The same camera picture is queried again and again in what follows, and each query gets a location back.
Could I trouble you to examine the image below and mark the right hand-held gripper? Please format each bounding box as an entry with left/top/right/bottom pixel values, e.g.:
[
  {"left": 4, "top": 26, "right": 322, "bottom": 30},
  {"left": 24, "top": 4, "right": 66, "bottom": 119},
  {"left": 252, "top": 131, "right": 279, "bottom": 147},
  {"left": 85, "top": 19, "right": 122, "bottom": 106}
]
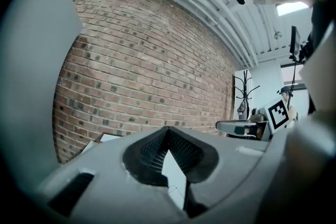
[{"left": 215, "top": 98, "right": 292, "bottom": 141}]

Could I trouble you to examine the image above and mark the grey hanging bag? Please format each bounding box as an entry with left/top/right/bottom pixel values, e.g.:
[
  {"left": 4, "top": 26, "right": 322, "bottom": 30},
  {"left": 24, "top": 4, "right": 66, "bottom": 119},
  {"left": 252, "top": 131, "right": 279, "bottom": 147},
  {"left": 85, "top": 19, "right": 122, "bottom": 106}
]
[{"left": 237, "top": 101, "right": 249, "bottom": 115}]

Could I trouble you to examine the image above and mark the black coat rack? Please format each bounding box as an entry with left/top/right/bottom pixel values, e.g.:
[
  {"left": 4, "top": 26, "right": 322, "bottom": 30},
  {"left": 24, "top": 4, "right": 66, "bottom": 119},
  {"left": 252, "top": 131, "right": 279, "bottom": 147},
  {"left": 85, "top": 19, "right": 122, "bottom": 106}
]
[{"left": 233, "top": 69, "right": 260, "bottom": 121}]

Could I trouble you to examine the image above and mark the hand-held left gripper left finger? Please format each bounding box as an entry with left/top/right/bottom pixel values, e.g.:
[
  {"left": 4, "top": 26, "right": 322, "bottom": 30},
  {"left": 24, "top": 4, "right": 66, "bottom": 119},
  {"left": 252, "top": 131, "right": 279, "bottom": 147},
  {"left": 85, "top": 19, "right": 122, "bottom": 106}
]
[{"left": 39, "top": 125, "right": 190, "bottom": 224}]

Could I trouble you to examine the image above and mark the ceiling light panel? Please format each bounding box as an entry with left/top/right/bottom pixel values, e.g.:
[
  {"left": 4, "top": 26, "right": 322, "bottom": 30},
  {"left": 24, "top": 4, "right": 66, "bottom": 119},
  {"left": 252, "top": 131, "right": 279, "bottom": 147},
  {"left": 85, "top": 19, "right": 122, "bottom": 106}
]
[{"left": 276, "top": 2, "right": 313, "bottom": 16}]

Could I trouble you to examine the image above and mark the brown box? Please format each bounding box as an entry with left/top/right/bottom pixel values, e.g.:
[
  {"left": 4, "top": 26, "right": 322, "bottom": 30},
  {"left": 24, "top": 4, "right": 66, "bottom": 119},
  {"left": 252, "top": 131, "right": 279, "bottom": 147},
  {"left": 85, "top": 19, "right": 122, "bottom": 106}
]
[{"left": 97, "top": 133, "right": 120, "bottom": 144}]

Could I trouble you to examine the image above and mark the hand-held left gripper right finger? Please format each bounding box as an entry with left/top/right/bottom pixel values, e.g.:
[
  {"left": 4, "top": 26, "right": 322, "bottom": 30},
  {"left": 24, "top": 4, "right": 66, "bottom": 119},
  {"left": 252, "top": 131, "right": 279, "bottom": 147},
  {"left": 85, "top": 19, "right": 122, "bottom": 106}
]
[{"left": 167, "top": 126, "right": 274, "bottom": 219}]

